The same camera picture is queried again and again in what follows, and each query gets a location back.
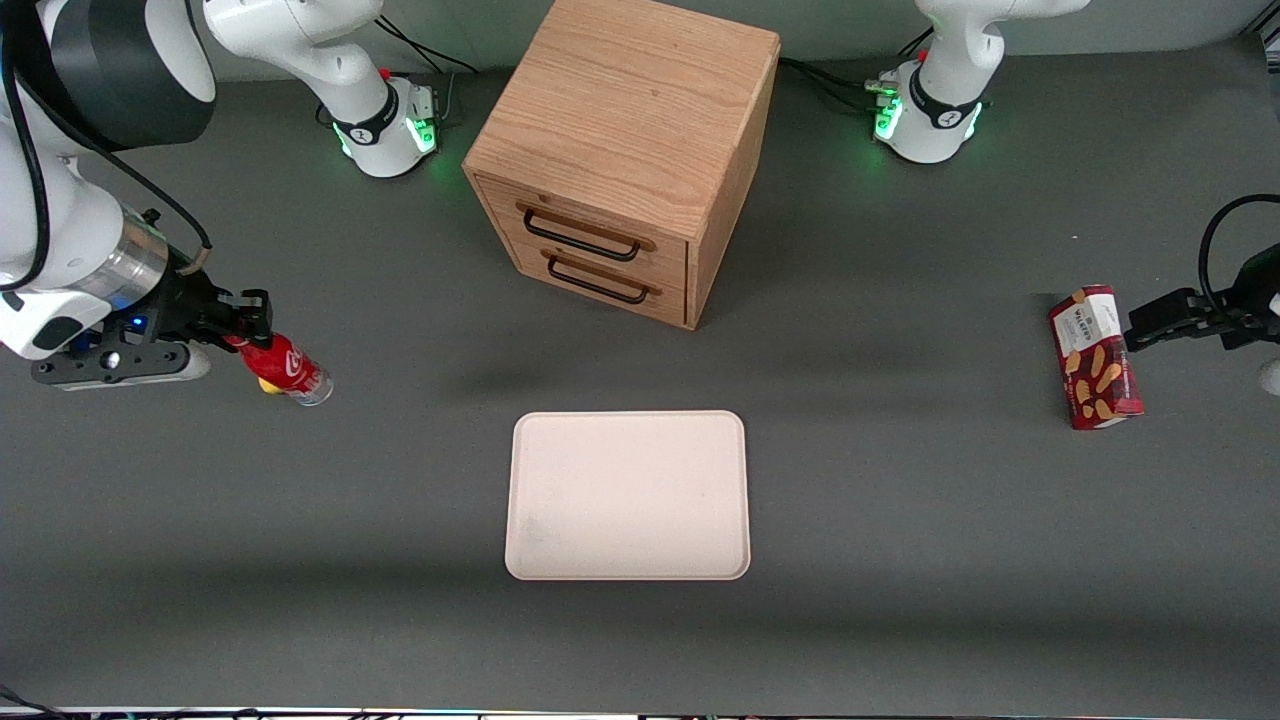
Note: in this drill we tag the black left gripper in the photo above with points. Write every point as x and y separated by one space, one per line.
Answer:
1254 287

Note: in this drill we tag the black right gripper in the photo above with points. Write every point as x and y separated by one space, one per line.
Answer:
188 303

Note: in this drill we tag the red coke bottle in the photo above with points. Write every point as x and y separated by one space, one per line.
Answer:
290 368

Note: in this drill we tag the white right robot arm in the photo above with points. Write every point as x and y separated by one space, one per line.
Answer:
80 230

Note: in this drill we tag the beige rectangular tray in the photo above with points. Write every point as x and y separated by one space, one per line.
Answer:
627 495

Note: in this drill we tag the yellow lemon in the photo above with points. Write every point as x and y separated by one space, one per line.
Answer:
269 386

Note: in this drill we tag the red cookie box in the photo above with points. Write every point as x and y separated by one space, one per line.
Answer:
1095 360

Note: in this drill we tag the wooden drawer cabinet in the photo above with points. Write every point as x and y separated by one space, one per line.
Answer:
620 120

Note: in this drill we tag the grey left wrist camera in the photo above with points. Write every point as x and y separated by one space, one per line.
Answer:
1272 377

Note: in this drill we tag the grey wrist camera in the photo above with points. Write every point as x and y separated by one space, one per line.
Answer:
1272 377
115 363

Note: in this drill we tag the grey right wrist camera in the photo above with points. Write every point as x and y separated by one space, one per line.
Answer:
115 363

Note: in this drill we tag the aluminium frame rail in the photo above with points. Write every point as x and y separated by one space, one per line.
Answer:
1270 38

